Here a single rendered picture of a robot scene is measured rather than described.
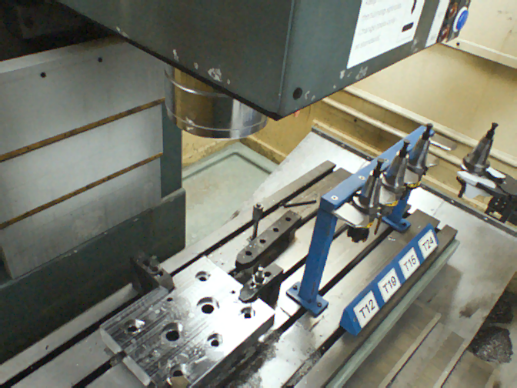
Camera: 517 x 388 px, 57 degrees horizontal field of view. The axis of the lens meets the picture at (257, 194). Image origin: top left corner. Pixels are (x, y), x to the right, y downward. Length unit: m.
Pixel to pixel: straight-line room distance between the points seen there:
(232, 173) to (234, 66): 1.64
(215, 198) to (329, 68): 1.50
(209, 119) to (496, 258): 1.24
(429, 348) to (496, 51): 0.86
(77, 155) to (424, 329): 1.05
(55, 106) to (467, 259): 1.28
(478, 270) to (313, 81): 1.26
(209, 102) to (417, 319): 1.05
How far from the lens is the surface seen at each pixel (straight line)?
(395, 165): 1.08
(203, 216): 1.89
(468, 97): 1.63
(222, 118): 0.65
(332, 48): 0.51
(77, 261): 1.41
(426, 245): 1.43
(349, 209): 1.00
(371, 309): 1.21
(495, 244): 1.73
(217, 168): 2.15
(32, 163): 1.14
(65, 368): 1.12
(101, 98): 1.15
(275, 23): 0.46
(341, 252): 1.37
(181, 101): 0.66
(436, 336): 1.52
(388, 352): 1.38
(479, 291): 1.65
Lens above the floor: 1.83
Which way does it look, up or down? 38 degrees down
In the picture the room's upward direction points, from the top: 7 degrees clockwise
